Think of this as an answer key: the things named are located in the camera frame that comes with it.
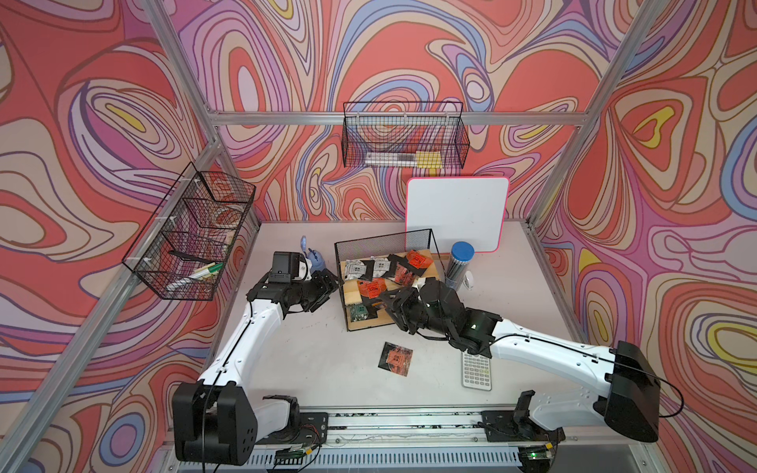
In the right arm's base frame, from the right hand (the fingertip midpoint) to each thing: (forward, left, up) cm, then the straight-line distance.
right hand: (380, 309), depth 72 cm
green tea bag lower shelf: (+9, +7, -19) cm, 22 cm away
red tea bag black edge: (-5, -4, -20) cm, 21 cm away
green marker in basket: (+9, +41, +8) cm, 43 cm away
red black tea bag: (+8, +2, -3) cm, 9 cm away
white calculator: (-10, -27, -21) cm, 35 cm away
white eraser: (+19, -30, -18) cm, 40 cm away
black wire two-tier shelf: (+15, +2, -3) cm, 16 cm away
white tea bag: (+15, -1, -3) cm, 16 cm away
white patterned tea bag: (+15, +7, -3) cm, 17 cm away
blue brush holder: (+26, +21, -11) cm, 35 cm away
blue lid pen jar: (+19, -25, -2) cm, 31 cm away
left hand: (+9, +11, -4) cm, 15 cm away
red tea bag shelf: (+18, -11, -3) cm, 21 cm away
